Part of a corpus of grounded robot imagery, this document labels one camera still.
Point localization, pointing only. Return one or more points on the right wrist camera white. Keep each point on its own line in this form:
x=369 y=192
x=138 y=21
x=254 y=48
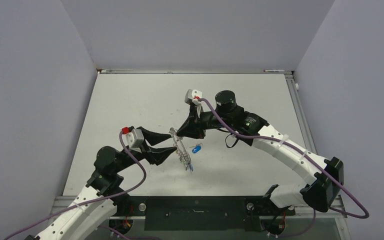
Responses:
x=192 y=97

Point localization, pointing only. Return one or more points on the loose blue key tag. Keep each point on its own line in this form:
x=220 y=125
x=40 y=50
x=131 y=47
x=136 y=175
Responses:
x=196 y=148

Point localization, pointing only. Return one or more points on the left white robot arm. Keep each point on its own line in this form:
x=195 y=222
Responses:
x=102 y=194

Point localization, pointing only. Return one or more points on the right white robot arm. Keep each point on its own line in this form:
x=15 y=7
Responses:
x=322 y=177

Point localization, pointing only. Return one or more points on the aluminium frame rail right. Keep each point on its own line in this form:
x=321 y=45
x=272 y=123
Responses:
x=299 y=110

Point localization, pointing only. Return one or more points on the aluminium frame rail back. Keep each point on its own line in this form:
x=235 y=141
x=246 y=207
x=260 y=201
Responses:
x=199 y=71

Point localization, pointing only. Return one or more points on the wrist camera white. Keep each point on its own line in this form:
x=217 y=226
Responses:
x=192 y=97
x=134 y=137

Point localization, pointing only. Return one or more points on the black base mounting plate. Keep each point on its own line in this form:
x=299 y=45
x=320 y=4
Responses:
x=199 y=213

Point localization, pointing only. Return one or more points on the aluminium frame rail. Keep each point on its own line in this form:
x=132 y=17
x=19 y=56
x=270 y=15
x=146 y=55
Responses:
x=199 y=71
x=299 y=110

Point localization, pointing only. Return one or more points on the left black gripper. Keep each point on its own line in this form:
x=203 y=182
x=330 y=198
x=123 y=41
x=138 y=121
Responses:
x=155 y=155

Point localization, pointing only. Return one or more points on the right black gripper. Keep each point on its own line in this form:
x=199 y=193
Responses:
x=188 y=129

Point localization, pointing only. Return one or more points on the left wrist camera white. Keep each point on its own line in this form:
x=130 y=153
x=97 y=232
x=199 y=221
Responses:
x=134 y=137

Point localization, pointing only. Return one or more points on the round steel key organizer disc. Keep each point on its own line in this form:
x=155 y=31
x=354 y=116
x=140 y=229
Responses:
x=183 y=154

